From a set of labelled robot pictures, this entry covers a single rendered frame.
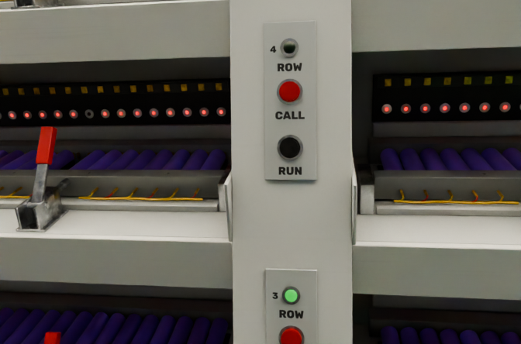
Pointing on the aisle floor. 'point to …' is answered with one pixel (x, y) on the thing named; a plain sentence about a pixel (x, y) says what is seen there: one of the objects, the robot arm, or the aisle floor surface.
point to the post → (330, 308)
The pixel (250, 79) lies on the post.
